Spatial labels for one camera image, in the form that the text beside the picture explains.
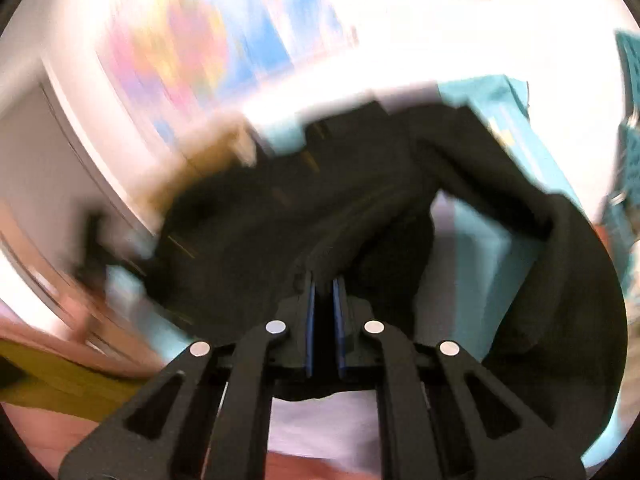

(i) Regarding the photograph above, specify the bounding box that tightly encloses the teal perforated plastic stool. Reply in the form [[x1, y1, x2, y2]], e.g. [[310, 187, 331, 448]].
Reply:
[[602, 30, 640, 231]]

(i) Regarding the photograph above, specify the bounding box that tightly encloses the olive yellow cloth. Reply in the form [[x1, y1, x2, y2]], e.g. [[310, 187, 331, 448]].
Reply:
[[0, 339, 133, 423]]

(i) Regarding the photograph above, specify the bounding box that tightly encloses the colourful wall map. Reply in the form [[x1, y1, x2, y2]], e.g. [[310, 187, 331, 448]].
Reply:
[[97, 0, 251, 146]]

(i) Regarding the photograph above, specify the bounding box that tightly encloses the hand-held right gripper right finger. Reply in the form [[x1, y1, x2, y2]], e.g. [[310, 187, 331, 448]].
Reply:
[[332, 275, 586, 480]]

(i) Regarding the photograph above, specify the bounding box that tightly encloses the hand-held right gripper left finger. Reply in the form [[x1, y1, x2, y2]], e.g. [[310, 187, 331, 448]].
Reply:
[[59, 270, 317, 480]]

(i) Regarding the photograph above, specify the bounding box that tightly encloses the black garment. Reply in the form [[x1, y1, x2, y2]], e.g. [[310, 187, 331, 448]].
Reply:
[[145, 100, 628, 441]]

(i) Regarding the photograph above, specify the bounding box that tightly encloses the turquoise striped bed sheet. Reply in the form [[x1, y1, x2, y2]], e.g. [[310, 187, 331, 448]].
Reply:
[[105, 75, 626, 471]]

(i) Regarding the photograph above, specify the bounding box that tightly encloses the blue wall map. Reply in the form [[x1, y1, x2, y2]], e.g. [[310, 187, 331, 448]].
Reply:
[[240, 0, 361, 78]]

